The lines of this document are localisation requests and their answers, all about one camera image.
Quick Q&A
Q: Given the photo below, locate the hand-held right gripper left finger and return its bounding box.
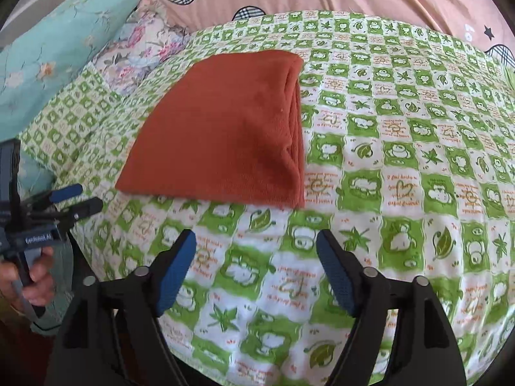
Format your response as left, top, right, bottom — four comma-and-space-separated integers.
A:
54, 229, 198, 386

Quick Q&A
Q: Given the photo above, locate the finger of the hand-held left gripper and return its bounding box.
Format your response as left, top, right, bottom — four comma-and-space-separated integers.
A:
28, 197, 104, 230
20, 184, 83, 212

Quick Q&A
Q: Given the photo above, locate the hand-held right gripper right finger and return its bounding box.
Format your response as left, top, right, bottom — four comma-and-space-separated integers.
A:
316, 229, 463, 386

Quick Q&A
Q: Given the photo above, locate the orange knit sweater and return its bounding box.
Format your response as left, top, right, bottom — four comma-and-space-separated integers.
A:
115, 50, 305, 210

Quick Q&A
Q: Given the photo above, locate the person's left hand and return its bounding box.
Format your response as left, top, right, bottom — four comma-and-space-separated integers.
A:
0, 247, 55, 308

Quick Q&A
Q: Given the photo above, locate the green checked printed blanket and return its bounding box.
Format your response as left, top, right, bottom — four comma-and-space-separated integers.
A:
20, 10, 515, 384

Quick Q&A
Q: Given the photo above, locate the teal floral pillow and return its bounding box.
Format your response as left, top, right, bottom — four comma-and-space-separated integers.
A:
0, 0, 162, 137

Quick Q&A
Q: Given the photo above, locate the purple floral pillow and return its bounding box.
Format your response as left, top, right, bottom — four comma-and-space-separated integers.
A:
92, 8, 194, 97

